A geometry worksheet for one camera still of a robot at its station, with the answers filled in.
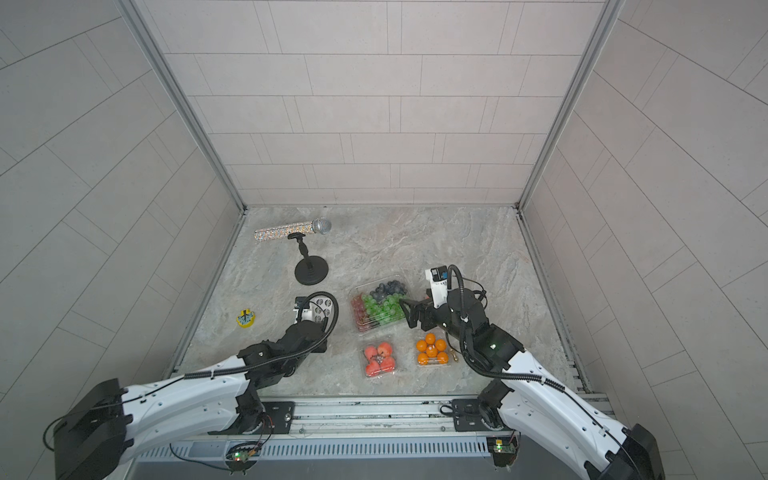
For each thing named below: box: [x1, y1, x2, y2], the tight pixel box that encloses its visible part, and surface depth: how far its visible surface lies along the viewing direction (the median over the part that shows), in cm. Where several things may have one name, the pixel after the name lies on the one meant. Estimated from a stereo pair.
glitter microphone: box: [254, 217, 332, 241], surface depth 83 cm
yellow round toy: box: [236, 308, 256, 328], surface depth 88 cm
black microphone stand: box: [287, 232, 329, 286], surface depth 98 cm
